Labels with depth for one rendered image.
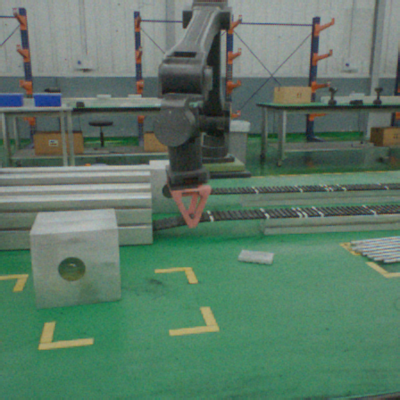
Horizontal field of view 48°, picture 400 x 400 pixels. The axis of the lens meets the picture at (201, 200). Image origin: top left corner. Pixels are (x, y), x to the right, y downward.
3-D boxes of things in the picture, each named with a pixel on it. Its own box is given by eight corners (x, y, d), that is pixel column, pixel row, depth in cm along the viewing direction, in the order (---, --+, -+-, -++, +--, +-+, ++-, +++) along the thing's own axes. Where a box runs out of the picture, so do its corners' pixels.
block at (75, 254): (116, 265, 67) (113, 204, 64) (120, 301, 56) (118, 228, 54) (45, 271, 64) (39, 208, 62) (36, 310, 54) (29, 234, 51)
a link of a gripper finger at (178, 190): (174, 233, 75) (170, 179, 73) (170, 220, 82) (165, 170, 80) (214, 229, 76) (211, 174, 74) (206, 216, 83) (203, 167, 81)
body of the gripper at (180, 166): (171, 187, 73) (167, 141, 71) (165, 174, 83) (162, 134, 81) (210, 182, 74) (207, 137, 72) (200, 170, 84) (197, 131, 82)
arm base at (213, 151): (225, 155, 150) (190, 157, 146) (226, 131, 148) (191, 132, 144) (236, 162, 142) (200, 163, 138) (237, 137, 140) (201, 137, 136)
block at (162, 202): (188, 197, 106) (188, 158, 104) (194, 212, 94) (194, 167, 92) (150, 198, 105) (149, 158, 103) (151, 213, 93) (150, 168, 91)
